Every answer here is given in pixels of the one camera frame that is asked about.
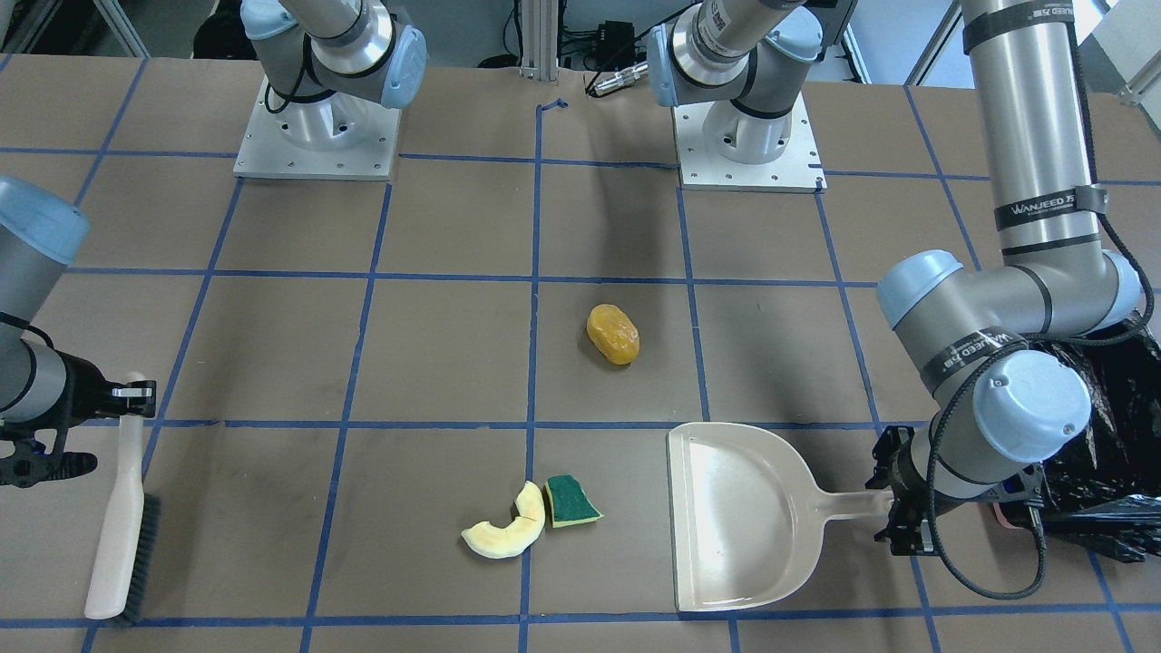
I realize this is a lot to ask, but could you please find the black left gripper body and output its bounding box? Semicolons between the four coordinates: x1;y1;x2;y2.
865;426;936;555

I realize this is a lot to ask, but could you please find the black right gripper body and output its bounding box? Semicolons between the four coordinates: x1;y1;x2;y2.
1;353;157;489

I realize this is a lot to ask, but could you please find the beige plastic dustpan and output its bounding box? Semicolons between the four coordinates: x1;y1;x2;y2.
668;422;893;612

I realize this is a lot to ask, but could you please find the beige hand brush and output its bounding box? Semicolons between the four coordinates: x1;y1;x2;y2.
82;372;161;627

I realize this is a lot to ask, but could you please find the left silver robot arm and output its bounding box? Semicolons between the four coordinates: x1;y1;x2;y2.
668;1;1153;612

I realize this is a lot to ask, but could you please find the black lined trash bin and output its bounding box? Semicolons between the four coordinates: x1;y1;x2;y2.
1033;331;1160;562

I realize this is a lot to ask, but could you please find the yellow potato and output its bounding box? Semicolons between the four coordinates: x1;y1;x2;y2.
585;303;641;366

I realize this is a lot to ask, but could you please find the green yellow sponge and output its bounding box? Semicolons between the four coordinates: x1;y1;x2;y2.
546;474;604;529

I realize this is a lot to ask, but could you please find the pale yellow squash slice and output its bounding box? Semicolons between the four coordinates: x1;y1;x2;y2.
461;481;547;560

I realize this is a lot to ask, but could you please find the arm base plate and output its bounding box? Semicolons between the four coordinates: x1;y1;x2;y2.
233;78;403;181
671;93;828;194

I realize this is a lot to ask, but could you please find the aluminium frame post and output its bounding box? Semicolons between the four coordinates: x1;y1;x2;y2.
517;0;562;82

